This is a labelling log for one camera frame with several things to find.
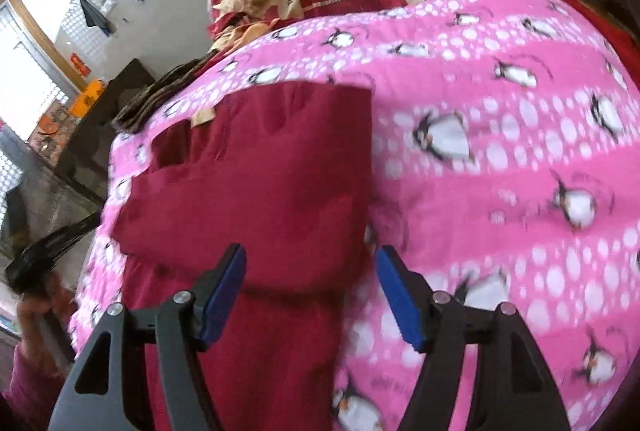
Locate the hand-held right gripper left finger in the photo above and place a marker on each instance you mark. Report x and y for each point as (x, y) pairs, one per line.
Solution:
(225, 291)

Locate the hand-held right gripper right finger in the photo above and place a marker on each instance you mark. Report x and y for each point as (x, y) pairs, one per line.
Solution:
(400, 301)

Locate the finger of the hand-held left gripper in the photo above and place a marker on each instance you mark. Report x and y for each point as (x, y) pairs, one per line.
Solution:
(70, 236)

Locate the dark red sweater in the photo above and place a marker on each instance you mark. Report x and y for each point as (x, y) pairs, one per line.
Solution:
(280, 191)

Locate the person's left forearm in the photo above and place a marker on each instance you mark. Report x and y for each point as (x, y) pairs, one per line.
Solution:
(25, 391)

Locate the person's left hand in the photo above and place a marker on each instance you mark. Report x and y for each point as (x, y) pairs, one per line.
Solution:
(35, 321)

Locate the dark wooden cabinet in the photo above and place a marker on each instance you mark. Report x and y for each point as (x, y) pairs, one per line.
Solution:
(100, 136)

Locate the orange patterned box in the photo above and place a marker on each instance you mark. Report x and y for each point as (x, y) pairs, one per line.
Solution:
(50, 126)

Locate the orange plastic basin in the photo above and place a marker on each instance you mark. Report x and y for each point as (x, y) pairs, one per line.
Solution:
(87, 98)

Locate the pink penguin printed blanket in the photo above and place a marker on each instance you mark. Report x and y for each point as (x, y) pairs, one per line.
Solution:
(500, 191)

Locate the brown patterned cloth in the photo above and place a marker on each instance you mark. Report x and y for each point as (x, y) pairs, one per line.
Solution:
(155, 96)

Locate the wooden framed window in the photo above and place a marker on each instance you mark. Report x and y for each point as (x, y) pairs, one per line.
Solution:
(25, 61)

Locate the dark hanging cloth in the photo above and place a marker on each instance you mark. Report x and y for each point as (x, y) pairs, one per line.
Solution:
(95, 13)

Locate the red paper wall sticker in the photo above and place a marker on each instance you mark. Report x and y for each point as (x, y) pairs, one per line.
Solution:
(80, 63)

